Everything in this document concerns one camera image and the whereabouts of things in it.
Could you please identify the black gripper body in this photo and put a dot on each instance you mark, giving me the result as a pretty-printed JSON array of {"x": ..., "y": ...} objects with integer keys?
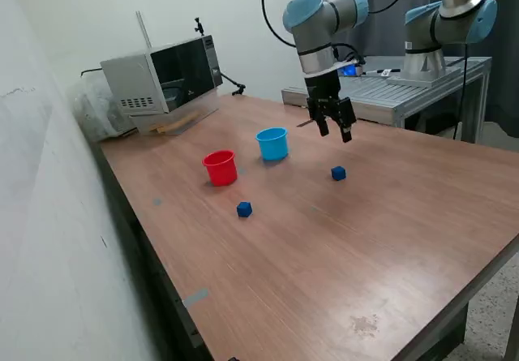
[{"x": 322, "y": 91}]

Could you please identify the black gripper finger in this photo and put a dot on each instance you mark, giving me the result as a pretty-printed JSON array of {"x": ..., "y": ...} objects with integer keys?
[
  {"x": 346, "y": 119},
  {"x": 320, "y": 121}
]

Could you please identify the dark blue cube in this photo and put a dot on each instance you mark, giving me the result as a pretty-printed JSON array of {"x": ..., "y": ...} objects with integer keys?
[
  {"x": 338, "y": 173},
  {"x": 244, "y": 209}
]

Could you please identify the thin dark flat strip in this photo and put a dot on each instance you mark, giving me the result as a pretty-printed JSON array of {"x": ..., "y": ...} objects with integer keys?
[{"x": 304, "y": 124}]

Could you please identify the aluminium slotted robot stand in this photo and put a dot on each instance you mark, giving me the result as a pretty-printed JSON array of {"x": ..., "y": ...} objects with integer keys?
[{"x": 377, "y": 93}]

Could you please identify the blue plastic cup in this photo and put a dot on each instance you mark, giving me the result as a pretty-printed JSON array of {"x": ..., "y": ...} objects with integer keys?
[{"x": 272, "y": 148}]

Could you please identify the white warning tag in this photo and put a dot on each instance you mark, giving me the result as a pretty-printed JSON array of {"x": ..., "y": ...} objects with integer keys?
[{"x": 386, "y": 71}]

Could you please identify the aluminium robot mounting plate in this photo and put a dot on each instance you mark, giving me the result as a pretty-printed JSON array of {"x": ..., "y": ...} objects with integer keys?
[{"x": 409, "y": 83}]

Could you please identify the red plastic cup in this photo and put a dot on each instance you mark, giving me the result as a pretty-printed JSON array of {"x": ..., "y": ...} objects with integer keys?
[{"x": 221, "y": 170}]

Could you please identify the light wooden stick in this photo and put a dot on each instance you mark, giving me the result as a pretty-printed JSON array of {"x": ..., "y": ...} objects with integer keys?
[{"x": 180, "y": 122}]

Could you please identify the dark grey curtain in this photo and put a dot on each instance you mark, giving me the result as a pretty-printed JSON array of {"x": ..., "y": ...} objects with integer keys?
[{"x": 503, "y": 93}]

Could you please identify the thin metal rod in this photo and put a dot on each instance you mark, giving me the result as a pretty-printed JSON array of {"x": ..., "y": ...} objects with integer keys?
[{"x": 144, "y": 30}]

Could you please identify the silver microwave oven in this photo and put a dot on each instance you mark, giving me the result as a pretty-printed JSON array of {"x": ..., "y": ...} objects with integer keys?
[{"x": 134, "y": 81}]

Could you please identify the large grey tape strip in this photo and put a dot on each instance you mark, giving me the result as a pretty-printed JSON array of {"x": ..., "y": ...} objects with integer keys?
[{"x": 195, "y": 298}]

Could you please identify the clear plastic bag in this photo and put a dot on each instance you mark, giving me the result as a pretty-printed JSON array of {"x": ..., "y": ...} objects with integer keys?
[{"x": 87, "y": 109}]

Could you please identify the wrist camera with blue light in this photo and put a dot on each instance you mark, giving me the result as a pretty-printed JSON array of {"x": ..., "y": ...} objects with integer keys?
[{"x": 350, "y": 70}]

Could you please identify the small black camera mount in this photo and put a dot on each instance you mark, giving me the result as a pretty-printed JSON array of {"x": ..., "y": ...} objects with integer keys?
[{"x": 199, "y": 26}]

